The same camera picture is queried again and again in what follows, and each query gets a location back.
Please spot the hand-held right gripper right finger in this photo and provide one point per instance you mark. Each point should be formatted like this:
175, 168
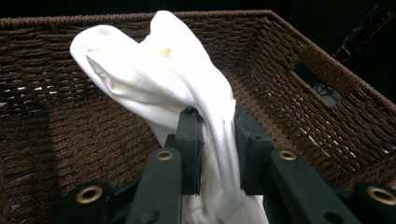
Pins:
289, 186

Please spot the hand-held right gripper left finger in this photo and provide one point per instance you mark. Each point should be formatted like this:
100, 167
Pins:
162, 180

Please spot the white cloth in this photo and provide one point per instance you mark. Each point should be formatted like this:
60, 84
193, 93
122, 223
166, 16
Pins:
174, 84

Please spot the brown wicker basket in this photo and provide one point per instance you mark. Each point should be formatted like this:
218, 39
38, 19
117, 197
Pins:
77, 130

